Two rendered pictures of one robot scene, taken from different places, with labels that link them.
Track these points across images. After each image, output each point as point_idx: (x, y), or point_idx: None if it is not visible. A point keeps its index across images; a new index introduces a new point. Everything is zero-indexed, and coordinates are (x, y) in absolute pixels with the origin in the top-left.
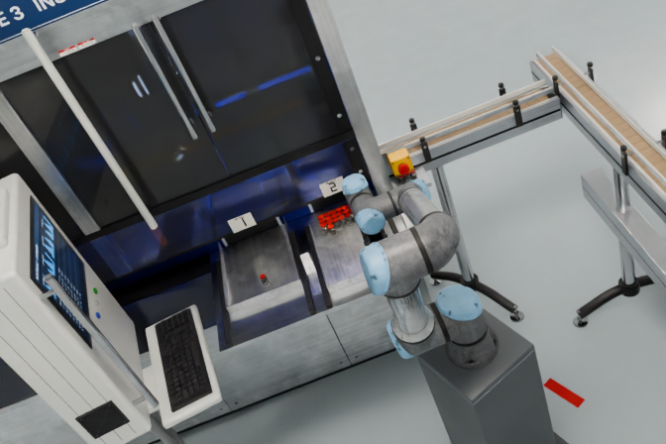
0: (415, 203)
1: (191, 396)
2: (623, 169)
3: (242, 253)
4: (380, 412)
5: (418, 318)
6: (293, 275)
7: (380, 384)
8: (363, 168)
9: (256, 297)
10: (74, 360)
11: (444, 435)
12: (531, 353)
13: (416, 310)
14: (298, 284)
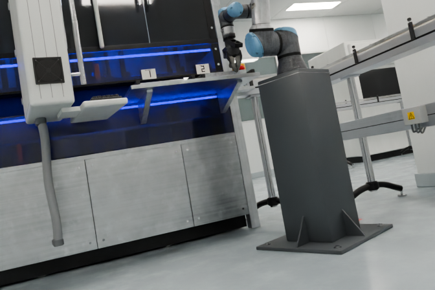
0: None
1: (107, 96)
2: (355, 60)
3: None
4: (216, 245)
5: (267, 6)
6: None
7: (214, 240)
8: (219, 63)
9: (155, 82)
10: (54, 12)
11: (267, 240)
12: (327, 74)
13: None
14: None
